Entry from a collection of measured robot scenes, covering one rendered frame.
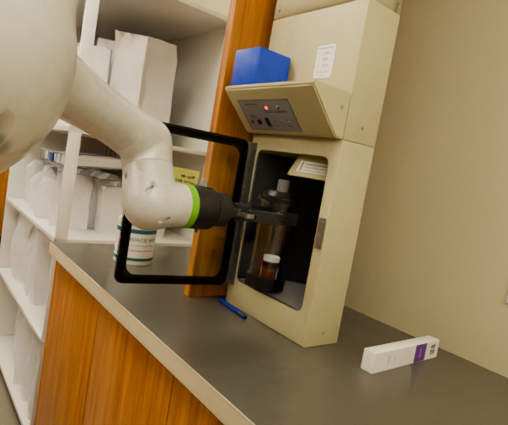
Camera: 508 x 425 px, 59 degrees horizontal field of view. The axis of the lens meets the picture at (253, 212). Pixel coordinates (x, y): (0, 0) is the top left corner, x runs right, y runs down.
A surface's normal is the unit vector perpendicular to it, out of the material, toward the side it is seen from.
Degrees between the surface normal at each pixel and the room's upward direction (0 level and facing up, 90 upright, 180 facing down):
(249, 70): 90
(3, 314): 90
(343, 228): 90
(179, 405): 90
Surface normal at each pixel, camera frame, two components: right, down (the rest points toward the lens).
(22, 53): 0.89, 0.27
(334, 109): 0.60, 0.18
